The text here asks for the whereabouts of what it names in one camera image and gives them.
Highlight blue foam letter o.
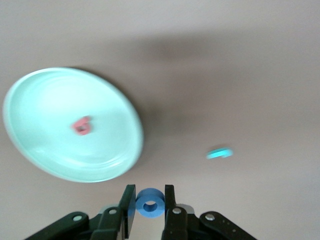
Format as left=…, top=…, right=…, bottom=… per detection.
left=135, top=187, right=166, bottom=219

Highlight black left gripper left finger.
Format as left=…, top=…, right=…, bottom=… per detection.
left=24, top=184, right=137, bottom=240

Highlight pale green round plate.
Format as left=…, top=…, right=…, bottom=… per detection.
left=2, top=66, right=145, bottom=184

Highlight salmon foam letter b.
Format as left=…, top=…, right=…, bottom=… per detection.
left=70, top=116, right=94, bottom=136

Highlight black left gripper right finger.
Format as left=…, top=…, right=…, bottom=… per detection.
left=161, top=184, right=258, bottom=240

